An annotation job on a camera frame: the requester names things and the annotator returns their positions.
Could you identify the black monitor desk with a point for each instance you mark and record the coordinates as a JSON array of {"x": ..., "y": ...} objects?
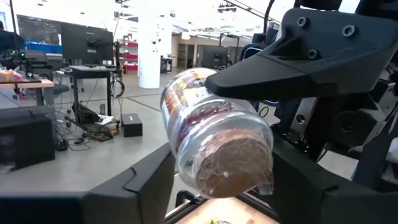
[{"x": 90, "y": 70}]

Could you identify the black computer monitor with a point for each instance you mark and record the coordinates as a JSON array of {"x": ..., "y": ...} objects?
[
  {"x": 214, "y": 57},
  {"x": 87, "y": 43}
]

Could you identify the white building column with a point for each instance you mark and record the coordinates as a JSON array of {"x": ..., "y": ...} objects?
[{"x": 149, "y": 46}]

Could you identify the blue storage bins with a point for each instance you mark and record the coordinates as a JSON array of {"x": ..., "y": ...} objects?
[{"x": 43, "y": 47}]

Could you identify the office chair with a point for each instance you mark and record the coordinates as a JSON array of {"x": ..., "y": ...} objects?
[{"x": 60, "y": 88}]

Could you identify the person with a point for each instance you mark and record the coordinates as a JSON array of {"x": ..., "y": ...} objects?
[{"x": 9, "y": 39}]

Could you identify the shelf with red bins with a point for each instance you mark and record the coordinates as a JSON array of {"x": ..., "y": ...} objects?
[{"x": 129, "y": 56}]

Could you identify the black cabinet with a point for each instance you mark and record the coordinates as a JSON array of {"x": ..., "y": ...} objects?
[{"x": 28, "y": 140}]

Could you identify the black bag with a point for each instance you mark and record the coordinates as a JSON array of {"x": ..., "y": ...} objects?
[{"x": 84, "y": 113}]

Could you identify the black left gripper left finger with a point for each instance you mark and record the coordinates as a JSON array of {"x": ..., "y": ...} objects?
[{"x": 140, "y": 186}]

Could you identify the small black floor box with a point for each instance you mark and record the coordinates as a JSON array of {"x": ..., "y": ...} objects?
[{"x": 131, "y": 124}]

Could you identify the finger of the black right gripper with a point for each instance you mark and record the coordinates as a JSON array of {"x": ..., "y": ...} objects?
[{"x": 304, "y": 56}]

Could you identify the wooden top table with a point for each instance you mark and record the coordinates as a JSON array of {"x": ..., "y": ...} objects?
[{"x": 28, "y": 83}]

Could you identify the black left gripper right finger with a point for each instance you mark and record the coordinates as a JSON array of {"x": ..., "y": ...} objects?
[{"x": 304, "y": 193}]

